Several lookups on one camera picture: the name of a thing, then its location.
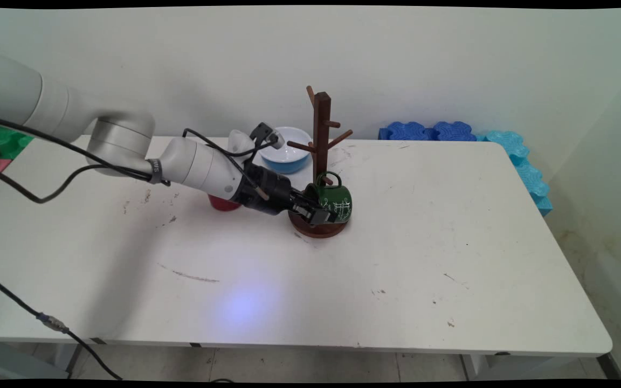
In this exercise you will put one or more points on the red enamel mug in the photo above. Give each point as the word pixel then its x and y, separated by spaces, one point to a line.
pixel 223 203

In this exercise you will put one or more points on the dark wooden mug tree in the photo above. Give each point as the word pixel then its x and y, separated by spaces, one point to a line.
pixel 321 124

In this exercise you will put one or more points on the green enamel mug white print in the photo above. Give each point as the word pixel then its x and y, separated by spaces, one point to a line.
pixel 337 202

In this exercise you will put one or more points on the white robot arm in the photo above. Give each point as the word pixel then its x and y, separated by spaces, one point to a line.
pixel 192 164

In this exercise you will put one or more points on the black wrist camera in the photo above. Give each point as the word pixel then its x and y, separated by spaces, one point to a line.
pixel 263 133

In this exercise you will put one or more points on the white table leg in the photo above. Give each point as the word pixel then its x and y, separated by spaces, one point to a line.
pixel 30 358

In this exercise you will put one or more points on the blue bowl white inside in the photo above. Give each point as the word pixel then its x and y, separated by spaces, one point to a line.
pixel 291 156

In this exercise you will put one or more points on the light blue foam mat tile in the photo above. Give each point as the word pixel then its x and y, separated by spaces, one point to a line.
pixel 507 143
pixel 534 186

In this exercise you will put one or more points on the dark blue foam mat tile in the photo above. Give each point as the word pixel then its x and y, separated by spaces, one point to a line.
pixel 453 131
pixel 405 131

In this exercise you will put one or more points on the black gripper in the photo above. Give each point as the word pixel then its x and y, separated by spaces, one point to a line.
pixel 267 188

